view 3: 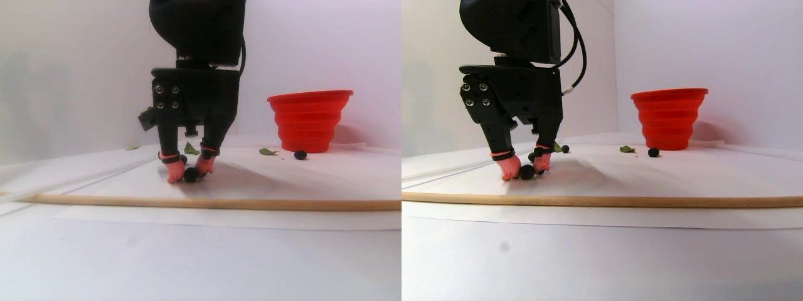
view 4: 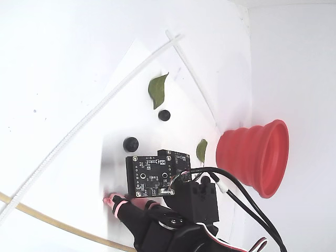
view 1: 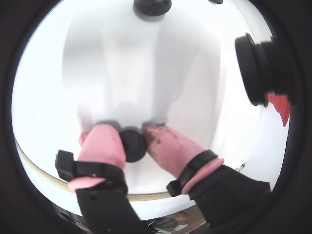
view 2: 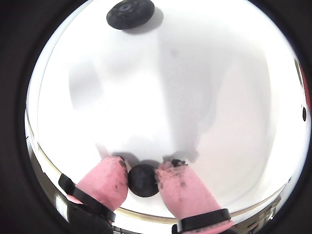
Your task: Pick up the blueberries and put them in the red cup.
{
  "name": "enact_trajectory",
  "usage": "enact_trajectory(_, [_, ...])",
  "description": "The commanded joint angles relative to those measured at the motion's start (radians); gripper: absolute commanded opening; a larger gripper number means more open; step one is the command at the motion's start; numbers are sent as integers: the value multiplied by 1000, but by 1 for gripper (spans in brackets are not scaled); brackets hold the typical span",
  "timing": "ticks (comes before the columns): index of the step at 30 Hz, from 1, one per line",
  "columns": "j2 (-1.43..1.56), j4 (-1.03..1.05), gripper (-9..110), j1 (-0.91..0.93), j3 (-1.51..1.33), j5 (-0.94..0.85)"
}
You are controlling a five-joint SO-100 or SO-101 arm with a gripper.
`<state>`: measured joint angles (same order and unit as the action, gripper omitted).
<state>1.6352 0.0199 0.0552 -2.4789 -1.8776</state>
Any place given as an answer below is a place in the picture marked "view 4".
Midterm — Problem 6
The black camera cable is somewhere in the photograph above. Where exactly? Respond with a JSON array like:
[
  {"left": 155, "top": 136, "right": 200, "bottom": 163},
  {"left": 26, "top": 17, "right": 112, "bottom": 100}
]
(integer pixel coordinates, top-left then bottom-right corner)
[
  {"left": 187, "top": 167, "right": 288, "bottom": 252},
  {"left": 194, "top": 173, "right": 279, "bottom": 252}
]

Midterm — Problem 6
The small green leaf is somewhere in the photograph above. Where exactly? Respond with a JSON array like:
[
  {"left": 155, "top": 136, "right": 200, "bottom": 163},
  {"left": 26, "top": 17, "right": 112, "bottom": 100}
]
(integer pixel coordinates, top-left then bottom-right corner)
[{"left": 196, "top": 139, "right": 208, "bottom": 166}]

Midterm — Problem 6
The white paper sheet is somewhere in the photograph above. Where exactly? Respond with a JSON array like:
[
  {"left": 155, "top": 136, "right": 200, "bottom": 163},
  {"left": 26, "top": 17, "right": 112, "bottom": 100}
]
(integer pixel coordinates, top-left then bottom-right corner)
[{"left": 100, "top": 38, "right": 238, "bottom": 252}]

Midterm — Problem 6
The red collapsible silicone cup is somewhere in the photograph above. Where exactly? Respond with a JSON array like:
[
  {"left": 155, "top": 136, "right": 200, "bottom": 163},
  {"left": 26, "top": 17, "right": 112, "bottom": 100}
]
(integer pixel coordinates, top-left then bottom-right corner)
[{"left": 215, "top": 119, "right": 290, "bottom": 200}]

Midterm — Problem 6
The thin wooden stick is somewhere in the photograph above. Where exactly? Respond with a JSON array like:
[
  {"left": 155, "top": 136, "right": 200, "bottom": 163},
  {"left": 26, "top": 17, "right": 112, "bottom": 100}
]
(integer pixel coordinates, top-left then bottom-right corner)
[{"left": 0, "top": 191, "right": 137, "bottom": 252}]

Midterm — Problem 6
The large green leaf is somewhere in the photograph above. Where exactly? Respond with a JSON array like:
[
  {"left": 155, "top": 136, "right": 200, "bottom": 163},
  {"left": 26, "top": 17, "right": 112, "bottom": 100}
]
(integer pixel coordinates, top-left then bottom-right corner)
[{"left": 148, "top": 72, "right": 170, "bottom": 110}]

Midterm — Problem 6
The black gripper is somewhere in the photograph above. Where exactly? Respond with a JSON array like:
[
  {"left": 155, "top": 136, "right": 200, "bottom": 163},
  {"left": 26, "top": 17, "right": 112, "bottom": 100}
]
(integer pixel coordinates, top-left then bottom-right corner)
[{"left": 103, "top": 177, "right": 220, "bottom": 252}]

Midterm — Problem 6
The long white ribbed strip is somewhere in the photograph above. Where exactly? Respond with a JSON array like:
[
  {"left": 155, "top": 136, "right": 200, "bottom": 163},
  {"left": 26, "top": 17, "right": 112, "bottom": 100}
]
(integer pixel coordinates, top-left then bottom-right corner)
[{"left": 0, "top": 34, "right": 183, "bottom": 223}]

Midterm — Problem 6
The red white black servo wire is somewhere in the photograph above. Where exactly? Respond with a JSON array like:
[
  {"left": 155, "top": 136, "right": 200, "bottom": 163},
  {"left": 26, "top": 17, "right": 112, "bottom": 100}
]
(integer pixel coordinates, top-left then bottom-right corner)
[{"left": 196, "top": 222, "right": 268, "bottom": 252}]

